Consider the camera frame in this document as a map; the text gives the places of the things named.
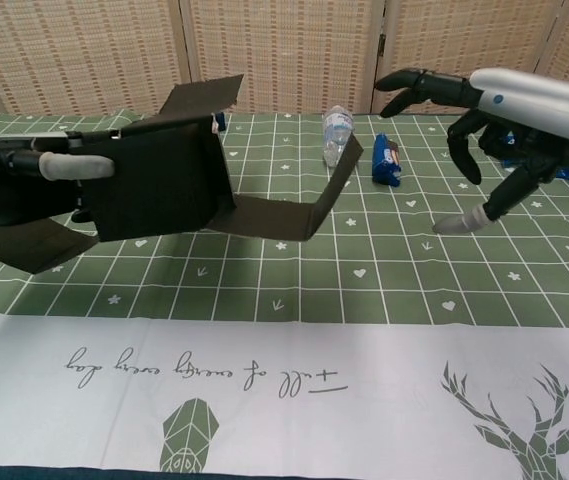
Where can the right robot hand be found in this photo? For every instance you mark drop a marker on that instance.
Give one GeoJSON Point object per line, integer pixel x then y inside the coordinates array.
{"type": "Point", "coordinates": [539, 105]}

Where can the green grid tablecloth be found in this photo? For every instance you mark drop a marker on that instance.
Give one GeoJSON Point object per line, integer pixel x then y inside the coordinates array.
{"type": "Point", "coordinates": [364, 280]}

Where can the blue Oreo packet white label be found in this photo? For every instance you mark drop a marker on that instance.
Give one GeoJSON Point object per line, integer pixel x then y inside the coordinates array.
{"type": "Point", "coordinates": [385, 160]}

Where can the clear plastic water bottle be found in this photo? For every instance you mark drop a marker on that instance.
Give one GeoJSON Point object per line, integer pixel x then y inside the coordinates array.
{"type": "Point", "coordinates": [336, 130]}

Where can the long dark blue box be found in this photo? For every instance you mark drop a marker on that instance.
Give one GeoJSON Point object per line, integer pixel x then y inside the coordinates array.
{"type": "Point", "coordinates": [219, 122]}

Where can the black paper box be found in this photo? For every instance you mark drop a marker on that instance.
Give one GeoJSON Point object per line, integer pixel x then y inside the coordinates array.
{"type": "Point", "coordinates": [159, 180]}

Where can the woven folding screen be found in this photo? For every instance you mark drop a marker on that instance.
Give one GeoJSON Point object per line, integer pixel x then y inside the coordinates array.
{"type": "Point", "coordinates": [89, 50]}

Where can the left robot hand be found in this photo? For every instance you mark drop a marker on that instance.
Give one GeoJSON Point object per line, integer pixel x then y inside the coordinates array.
{"type": "Point", "coordinates": [9, 190]}

